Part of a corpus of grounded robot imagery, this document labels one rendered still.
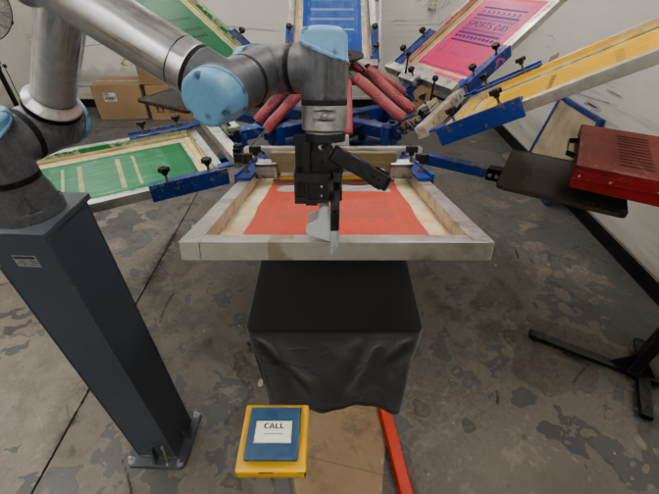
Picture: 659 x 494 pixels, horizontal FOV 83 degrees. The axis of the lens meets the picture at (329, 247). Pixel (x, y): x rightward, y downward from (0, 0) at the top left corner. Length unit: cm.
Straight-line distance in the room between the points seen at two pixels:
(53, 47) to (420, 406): 182
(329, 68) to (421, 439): 161
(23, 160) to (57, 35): 28
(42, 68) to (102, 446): 157
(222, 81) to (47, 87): 56
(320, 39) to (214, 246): 39
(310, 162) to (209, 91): 20
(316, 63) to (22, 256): 83
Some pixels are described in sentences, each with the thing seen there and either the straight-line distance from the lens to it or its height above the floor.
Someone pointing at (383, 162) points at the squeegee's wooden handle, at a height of 116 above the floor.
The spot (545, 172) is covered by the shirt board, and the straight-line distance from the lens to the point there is 186.
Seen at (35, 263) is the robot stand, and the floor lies 110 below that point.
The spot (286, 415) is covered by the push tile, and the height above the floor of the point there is 97.
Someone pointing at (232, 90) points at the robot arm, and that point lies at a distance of 54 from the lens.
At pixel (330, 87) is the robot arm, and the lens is 61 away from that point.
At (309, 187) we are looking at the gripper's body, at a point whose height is 138.
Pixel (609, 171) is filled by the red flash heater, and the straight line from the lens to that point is 160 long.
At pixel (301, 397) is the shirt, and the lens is 126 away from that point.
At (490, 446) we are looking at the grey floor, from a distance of 197.
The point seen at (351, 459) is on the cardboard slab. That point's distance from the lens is 180.
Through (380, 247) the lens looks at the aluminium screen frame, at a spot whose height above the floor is 126.
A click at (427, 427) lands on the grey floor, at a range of 192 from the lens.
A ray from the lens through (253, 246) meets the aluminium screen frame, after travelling 70.
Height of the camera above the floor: 169
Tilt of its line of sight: 39 degrees down
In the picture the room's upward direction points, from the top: straight up
